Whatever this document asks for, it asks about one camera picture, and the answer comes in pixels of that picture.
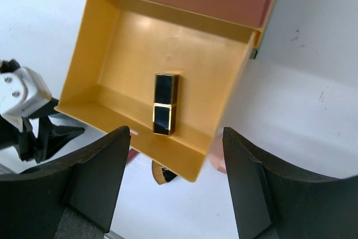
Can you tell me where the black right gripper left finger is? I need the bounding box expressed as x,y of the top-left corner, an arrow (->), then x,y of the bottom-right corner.
1,126 -> 130,238

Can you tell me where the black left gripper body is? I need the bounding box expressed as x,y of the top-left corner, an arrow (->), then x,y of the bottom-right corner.
1,59 -> 85,163

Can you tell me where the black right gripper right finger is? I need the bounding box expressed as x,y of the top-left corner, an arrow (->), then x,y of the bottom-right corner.
222,128 -> 357,238

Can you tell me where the yellow drawer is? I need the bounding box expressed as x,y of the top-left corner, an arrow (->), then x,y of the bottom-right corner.
57,0 -> 257,182

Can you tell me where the black gold lipstick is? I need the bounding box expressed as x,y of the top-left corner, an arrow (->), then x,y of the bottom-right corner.
153,73 -> 179,136

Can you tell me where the round beige powder puff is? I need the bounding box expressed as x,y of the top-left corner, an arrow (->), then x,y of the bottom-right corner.
208,134 -> 227,174

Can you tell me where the red lip gloss wand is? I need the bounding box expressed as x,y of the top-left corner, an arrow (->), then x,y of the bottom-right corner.
126,128 -> 140,166

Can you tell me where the small black kabuki brush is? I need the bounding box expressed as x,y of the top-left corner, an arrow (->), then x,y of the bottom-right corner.
152,161 -> 177,185

